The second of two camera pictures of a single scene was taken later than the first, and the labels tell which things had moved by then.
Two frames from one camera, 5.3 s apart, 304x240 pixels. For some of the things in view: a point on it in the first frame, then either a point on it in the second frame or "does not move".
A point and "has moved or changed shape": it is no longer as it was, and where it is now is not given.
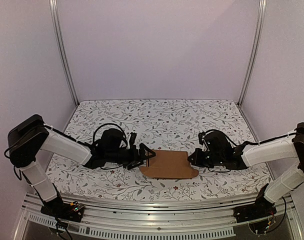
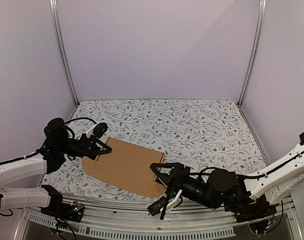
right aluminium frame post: (262, 14) does not move
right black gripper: (199, 155) -> (178, 178)
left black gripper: (134, 159) -> (87, 147)
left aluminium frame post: (55, 19) does not move
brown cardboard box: (169, 164) has moved or changed shape
